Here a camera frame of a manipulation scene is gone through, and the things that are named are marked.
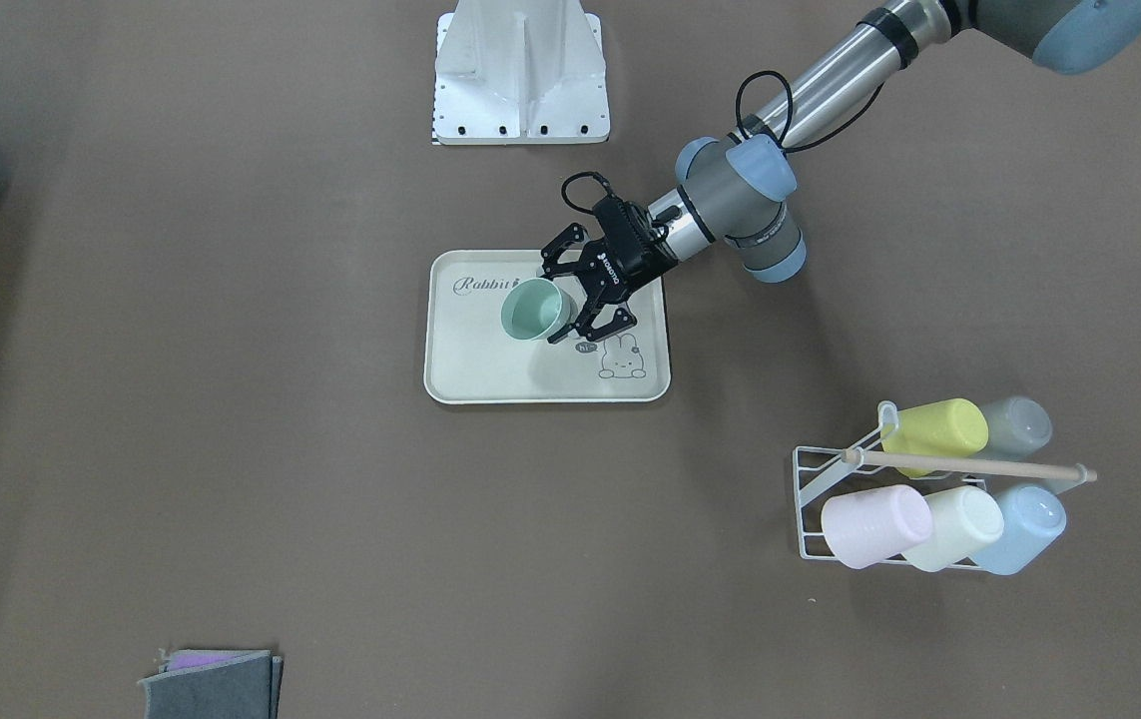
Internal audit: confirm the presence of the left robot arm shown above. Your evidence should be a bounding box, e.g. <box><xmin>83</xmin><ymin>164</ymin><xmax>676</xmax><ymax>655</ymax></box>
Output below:
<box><xmin>535</xmin><ymin>1</ymin><xmax>1141</xmax><ymax>345</ymax></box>

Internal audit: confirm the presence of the cream rabbit tray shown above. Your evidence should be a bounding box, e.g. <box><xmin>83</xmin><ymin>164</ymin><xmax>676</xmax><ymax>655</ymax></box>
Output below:
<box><xmin>423</xmin><ymin>249</ymin><xmax>671</xmax><ymax>404</ymax></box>

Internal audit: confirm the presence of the green cup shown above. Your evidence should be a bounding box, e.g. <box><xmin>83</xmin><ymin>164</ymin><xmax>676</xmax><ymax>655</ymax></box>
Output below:
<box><xmin>500</xmin><ymin>278</ymin><xmax>576</xmax><ymax>342</ymax></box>

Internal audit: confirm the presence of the cream cup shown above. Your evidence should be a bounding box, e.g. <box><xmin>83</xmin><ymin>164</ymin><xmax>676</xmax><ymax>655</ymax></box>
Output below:
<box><xmin>903</xmin><ymin>485</ymin><xmax>1005</xmax><ymax>572</ymax></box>

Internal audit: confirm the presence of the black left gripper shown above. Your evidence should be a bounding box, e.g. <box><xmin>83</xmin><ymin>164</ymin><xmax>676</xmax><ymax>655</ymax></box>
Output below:
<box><xmin>539</xmin><ymin>196</ymin><xmax>678</xmax><ymax>345</ymax></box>

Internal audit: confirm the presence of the grey cup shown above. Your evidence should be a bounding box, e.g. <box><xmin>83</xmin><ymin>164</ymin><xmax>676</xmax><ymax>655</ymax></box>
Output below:
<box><xmin>972</xmin><ymin>395</ymin><xmax>1053</xmax><ymax>461</ymax></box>

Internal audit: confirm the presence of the white wire cup rack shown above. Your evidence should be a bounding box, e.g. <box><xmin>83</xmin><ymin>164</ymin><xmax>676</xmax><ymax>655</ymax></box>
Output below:
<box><xmin>791</xmin><ymin>401</ymin><xmax>1099</xmax><ymax>576</ymax></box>

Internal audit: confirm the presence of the pink cup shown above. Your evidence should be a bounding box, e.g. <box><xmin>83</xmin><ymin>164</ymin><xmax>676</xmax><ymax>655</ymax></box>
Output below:
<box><xmin>820</xmin><ymin>485</ymin><xmax>934</xmax><ymax>569</ymax></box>

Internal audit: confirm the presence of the yellow cup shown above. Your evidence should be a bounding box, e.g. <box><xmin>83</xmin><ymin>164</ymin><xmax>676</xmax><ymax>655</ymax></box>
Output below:
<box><xmin>880</xmin><ymin>397</ymin><xmax>989</xmax><ymax>458</ymax></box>

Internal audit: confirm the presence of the grey folded cloth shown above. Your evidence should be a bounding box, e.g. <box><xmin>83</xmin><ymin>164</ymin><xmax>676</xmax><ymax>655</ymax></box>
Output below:
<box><xmin>138</xmin><ymin>649</ymin><xmax>284</xmax><ymax>718</ymax></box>

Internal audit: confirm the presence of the blue cup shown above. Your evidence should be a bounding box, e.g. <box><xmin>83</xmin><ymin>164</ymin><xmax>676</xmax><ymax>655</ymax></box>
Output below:
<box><xmin>968</xmin><ymin>483</ymin><xmax>1067</xmax><ymax>576</ymax></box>

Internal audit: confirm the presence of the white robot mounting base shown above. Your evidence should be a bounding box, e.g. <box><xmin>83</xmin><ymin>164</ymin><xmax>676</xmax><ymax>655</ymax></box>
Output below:
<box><xmin>430</xmin><ymin>1</ymin><xmax>610</xmax><ymax>146</ymax></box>

